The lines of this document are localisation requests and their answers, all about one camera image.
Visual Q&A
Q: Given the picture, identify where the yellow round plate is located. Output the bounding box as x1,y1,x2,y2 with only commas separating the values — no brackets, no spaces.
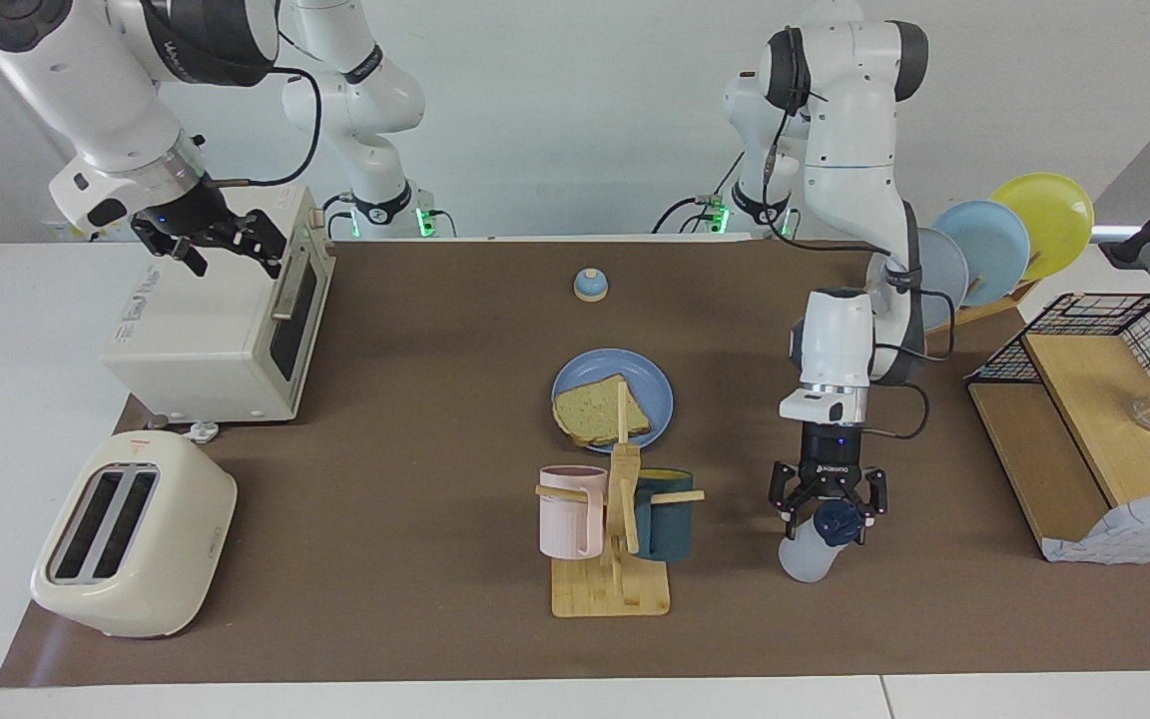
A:
991,173,1095,283

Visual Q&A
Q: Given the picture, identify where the grey round plate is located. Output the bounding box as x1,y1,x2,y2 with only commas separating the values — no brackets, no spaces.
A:
919,227,970,331

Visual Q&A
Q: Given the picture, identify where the dark teal mug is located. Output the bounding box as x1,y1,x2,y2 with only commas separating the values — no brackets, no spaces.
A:
632,469,696,561

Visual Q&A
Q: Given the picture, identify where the wooden mug rack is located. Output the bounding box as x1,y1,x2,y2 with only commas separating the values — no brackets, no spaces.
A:
535,381,706,618

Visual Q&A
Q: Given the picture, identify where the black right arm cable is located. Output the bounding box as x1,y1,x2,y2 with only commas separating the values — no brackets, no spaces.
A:
211,62,324,189

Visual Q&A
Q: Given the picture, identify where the seasoning bottle navy cap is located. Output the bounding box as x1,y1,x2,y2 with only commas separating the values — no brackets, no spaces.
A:
780,499,863,584

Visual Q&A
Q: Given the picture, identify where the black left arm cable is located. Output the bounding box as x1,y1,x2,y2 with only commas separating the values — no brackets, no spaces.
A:
760,85,957,442

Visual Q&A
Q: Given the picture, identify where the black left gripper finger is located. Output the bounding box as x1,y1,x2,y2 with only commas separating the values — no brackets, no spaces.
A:
847,469,887,546
771,461,811,543

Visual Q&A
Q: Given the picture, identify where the black left base cable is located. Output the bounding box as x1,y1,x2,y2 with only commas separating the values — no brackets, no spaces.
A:
651,150,742,237

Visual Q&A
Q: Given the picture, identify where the pink ribbed mug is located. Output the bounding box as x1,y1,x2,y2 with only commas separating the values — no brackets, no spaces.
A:
538,465,608,560

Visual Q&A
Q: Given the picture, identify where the toasted bread slice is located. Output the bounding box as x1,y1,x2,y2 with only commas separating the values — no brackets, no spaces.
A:
552,373,654,447

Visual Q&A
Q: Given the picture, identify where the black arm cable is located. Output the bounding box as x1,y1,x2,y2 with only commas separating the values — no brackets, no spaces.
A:
211,62,324,189
760,85,957,442

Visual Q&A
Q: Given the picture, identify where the cream two-slot toaster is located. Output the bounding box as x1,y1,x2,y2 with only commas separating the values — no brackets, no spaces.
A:
31,430,238,639

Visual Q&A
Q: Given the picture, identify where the wooden plate rack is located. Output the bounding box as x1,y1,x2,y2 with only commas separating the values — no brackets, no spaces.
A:
924,280,1040,333

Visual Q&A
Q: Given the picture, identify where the light blue round plate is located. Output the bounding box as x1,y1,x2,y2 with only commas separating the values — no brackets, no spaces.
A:
934,200,1032,308

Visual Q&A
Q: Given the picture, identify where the white toaster oven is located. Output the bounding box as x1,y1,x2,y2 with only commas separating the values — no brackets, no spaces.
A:
101,185,336,424

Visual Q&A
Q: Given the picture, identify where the brown table mat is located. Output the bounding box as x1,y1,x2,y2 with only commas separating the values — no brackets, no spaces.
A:
0,240,1150,688

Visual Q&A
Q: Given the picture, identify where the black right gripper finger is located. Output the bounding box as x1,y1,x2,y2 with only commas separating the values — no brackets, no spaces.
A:
234,210,287,279
151,240,209,278

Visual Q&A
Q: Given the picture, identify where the wooden shelf black wire frame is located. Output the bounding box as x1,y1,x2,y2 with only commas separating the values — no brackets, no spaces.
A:
966,293,1150,560

